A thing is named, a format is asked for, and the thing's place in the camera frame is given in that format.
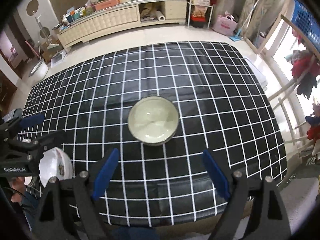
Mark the pink storage box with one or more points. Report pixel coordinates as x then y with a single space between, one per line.
105 4

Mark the cream tv cabinet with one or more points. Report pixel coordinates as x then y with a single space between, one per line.
121 17

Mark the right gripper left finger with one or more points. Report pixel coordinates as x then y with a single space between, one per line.
53 220

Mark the wooden clothes rack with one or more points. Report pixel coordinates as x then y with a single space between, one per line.
286 90

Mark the floral patterned cream bowl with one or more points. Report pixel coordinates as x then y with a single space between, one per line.
153 120

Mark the white paper roll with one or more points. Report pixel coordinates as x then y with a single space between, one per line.
160 16

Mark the teddy bear print plate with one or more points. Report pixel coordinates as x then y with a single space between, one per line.
55 163

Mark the pink gift bag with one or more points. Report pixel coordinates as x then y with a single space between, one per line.
225 24

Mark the white metal shelf rack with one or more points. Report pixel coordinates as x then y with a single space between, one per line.
200 13

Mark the person's left hand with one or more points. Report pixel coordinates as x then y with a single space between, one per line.
18 185

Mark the blue plastic basket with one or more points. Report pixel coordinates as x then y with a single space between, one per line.
303 19

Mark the black white grid tablecloth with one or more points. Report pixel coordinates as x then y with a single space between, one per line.
222 107

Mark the patterned beige curtain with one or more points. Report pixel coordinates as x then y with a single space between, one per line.
251 16

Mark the white plastic bucket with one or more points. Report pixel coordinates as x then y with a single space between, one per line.
39 71

